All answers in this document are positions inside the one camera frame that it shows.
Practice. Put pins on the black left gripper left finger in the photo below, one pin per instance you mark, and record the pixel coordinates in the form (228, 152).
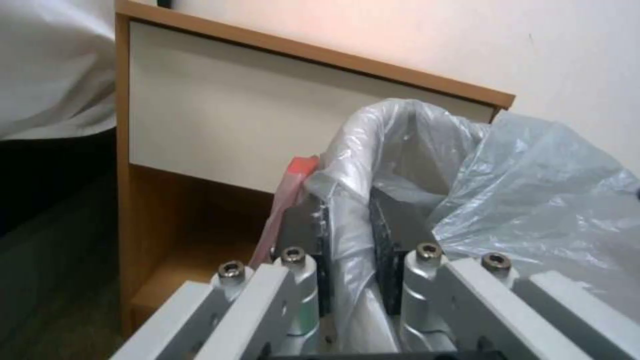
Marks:
(300, 232)

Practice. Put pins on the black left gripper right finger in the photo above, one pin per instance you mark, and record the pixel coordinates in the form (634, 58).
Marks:
(400, 232)

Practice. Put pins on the white trash can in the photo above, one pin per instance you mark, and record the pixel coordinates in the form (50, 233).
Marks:
(358, 337)

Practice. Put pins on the translucent plastic garbage bag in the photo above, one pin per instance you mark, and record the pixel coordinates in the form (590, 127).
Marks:
(550, 187)

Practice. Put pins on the red plastic bag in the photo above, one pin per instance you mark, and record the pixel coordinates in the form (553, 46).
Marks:
(300, 167)

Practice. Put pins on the wooden bedside cabinet white drawer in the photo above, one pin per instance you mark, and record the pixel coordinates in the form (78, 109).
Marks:
(250, 112)

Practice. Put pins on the white bed sheet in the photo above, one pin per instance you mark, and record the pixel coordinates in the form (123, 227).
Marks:
(50, 56)

